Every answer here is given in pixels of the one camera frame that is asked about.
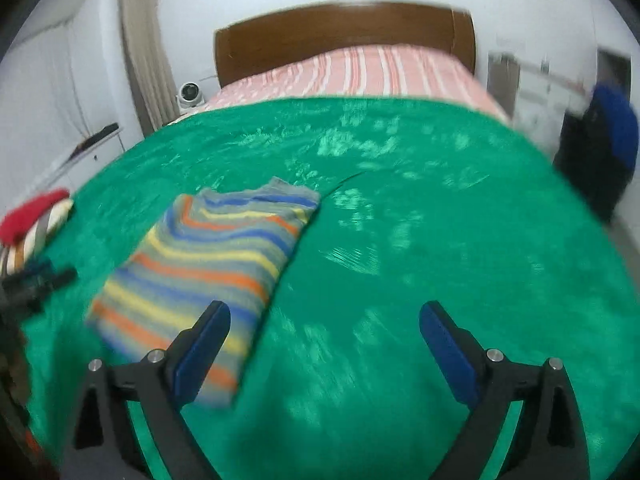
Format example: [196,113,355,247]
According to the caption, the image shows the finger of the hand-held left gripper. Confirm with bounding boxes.
[27,259,79,293]

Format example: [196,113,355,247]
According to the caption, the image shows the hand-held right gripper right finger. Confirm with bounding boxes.
[419,301,591,480]

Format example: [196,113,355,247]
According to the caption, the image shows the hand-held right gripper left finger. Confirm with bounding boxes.
[72,300,232,480]

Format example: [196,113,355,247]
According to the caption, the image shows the striped knit sweater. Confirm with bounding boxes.
[85,182,321,408]

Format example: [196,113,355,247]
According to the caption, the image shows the striped pillow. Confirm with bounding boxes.
[0,199,76,273]

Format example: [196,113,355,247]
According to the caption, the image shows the red cloth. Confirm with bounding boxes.
[0,189,71,246]

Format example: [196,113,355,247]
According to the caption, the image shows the green patterned blanket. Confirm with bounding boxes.
[20,97,633,480]

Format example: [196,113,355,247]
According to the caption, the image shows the black item on ledge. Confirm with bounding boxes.
[70,122,121,161]

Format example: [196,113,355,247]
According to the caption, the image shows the beige curtain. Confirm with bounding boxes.
[117,0,180,136]

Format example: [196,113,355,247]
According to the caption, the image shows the white desk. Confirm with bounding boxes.
[515,60,596,131]

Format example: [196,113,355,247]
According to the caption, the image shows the blue and black chair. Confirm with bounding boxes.
[552,85,640,223]

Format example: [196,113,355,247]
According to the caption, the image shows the pink striped bed sheet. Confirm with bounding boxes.
[165,45,511,126]

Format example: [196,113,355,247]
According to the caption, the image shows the dark framed panel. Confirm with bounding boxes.
[596,47,632,93]

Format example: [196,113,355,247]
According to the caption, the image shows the brown wooden headboard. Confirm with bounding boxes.
[214,2,476,88]

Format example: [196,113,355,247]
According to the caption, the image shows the white security camera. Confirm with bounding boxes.
[176,81,207,111]

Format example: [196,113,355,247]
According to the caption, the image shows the grey wall panel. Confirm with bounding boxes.
[487,51,521,116]

